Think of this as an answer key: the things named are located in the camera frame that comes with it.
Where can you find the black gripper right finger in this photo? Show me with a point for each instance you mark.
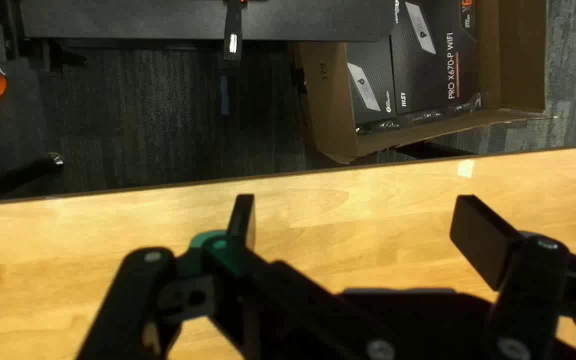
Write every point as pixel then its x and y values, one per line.
pixel 529 281

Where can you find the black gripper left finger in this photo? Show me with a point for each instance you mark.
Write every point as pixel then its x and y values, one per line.
pixel 135 301

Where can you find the green block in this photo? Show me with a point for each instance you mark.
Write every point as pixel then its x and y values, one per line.
pixel 200 241

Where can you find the pale tape strip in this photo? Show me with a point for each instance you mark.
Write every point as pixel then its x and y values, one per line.
pixel 464 169

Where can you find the black pole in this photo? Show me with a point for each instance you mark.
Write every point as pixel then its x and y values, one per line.
pixel 21 175

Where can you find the large black labelled box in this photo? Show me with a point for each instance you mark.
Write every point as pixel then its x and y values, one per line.
pixel 448 67

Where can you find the small black labelled box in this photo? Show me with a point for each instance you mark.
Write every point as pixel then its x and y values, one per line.
pixel 376 107

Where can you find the brown cardboard box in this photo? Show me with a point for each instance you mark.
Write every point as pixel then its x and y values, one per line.
pixel 330 121

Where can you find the black clamp with silver tip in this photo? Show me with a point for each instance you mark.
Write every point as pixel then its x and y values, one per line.
pixel 233 43

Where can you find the black desk top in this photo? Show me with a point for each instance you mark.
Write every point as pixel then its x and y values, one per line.
pixel 135 16

